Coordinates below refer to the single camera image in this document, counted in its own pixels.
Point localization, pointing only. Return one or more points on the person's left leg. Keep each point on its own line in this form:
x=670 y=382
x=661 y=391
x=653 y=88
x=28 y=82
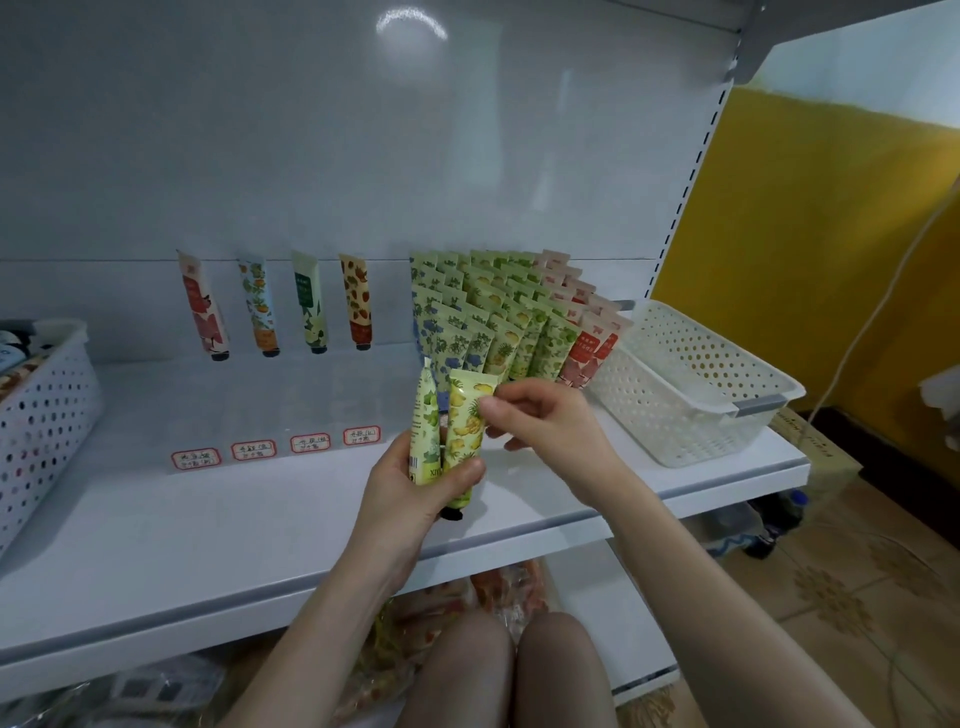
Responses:
x=458 y=683

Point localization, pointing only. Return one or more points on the yellow-green hand cream tube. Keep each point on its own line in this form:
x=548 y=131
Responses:
x=465 y=428

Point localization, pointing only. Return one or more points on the small brown cardboard box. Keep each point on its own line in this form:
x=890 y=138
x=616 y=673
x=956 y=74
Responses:
x=818 y=450

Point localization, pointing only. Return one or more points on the clear divider tray with labels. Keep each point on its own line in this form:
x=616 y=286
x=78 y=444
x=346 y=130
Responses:
x=195 y=459

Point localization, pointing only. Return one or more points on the cluster of green bottles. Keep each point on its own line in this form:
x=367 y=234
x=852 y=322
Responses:
x=780 y=518

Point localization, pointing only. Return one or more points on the light green floral hand cream tube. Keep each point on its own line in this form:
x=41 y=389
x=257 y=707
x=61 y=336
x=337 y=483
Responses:
x=426 y=428

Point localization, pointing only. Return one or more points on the person's right leg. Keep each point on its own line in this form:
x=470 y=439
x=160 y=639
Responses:
x=567 y=683

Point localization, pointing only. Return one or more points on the white metal shelf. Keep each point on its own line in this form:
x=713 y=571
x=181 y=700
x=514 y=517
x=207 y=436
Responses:
x=195 y=533

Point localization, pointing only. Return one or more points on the person's leg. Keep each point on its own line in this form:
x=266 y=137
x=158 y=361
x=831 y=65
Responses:
x=567 y=683
x=458 y=683

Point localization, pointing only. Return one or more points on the person's right hand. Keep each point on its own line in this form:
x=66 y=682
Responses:
x=563 y=443

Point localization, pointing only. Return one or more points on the person's right forearm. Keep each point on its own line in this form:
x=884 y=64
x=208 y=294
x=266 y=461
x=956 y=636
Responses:
x=720 y=615

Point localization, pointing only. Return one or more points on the person's left forearm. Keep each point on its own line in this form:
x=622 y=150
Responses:
x=323 y=653

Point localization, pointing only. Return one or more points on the person's left hand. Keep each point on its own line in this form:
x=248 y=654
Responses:
x=398 y=518

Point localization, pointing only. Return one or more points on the pile of snack packets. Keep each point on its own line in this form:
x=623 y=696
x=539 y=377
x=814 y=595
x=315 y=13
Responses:
x=435 y=608

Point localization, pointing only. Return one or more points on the white perforated plastic basket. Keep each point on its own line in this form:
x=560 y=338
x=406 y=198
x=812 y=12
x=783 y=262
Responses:
x=660 y=428
x=45 y=435

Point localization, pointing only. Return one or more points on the row of hand cream tubes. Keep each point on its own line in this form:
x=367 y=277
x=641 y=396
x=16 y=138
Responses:
x=357 y=300

